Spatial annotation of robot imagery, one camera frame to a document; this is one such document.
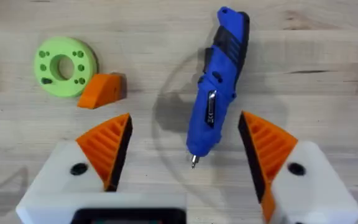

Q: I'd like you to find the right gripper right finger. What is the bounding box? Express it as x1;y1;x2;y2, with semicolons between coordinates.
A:
237;111;358;224

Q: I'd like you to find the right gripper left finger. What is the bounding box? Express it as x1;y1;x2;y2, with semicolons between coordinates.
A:
16;113;134;224

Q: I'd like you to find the blue electric screwdriver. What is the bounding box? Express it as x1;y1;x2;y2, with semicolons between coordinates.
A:
185;6;250;170

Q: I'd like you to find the orange ribbed wedge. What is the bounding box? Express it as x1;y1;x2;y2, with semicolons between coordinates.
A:
76;73;127;110

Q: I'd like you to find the green disc with holes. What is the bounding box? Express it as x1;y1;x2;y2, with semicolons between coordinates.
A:
33;36;99;98

